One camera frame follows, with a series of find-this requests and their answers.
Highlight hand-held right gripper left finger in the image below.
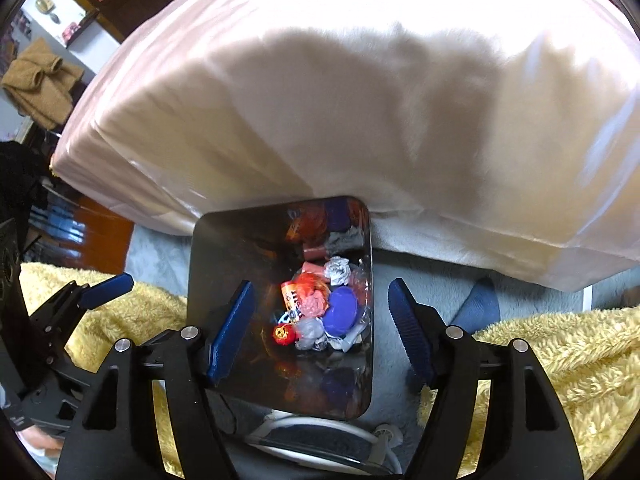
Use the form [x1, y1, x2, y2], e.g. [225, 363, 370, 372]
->
[59, 280, 257, 480]

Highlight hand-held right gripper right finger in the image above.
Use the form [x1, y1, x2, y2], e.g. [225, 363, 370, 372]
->
[388, 277, 583, 480]

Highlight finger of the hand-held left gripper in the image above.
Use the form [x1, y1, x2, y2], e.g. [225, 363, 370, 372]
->
[29, 274, 135, 346]

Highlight clear plastic bag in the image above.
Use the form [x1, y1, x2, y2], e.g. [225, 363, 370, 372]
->
[294, 317, 331, 351]
[349, 260, 374, 323]

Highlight blue plastic lid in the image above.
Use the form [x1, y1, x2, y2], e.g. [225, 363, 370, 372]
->
[322, 286, 359, 337]

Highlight orange tube with red cap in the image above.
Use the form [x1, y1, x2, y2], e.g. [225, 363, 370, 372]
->
[280, 280, 306, 311]

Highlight red foil wrapper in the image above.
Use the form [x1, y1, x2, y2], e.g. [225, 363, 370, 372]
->
[301, 292, 329, 318]

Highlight stainless steel bin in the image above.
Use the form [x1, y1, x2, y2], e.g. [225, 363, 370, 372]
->
[186, 195, 375, 421]

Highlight silver paper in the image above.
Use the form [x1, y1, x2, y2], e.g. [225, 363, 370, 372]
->
[324, 256, 351, 283]

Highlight person's left hand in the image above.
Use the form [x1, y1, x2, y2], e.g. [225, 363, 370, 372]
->
[17, 427, 63, 466]

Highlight grey fluffy rug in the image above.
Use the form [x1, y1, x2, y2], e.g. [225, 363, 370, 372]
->
[122, 222, 586, 480]

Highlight blue grey sock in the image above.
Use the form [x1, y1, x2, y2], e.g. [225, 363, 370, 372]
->
[452, 277, 501, 333]

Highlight yellow fluffy blanket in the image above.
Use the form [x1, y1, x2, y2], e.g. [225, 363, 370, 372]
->
[20, 262, 640, 480]

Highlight brown coat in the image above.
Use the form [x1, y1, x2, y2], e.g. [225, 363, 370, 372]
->
[0, 40, 86, 131]

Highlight dark wooden door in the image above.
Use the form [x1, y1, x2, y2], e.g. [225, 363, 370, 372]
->
[50, 0, 201, 43]

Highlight white cable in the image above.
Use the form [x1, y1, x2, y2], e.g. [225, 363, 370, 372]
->
[245, 407, 403, 476]

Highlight wall photos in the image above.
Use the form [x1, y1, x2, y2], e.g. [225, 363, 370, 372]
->
[7, 10, 33, 46]

